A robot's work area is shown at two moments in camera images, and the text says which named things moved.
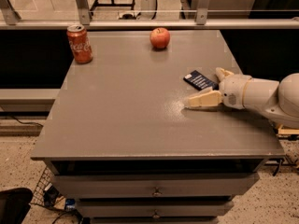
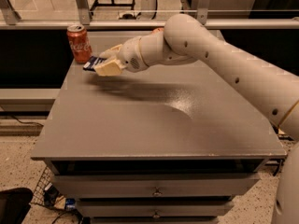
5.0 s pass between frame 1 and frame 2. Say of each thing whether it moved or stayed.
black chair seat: stayed
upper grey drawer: stayed
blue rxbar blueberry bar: moved
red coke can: stayed
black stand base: stayed
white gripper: moved
